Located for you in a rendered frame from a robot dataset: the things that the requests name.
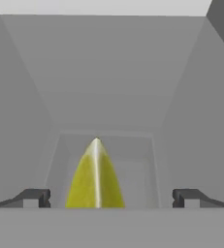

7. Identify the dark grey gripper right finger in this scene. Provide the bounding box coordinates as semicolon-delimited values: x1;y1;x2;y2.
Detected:
172;188;224;209

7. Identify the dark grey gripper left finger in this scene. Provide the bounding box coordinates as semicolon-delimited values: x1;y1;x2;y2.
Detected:
0;188;51;209

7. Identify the grey tupperware container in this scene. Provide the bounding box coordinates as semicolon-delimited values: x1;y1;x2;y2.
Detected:
44;130;162;209

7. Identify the yellow lemon wedge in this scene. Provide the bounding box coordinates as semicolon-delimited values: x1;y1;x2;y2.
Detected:
64;137;126;209

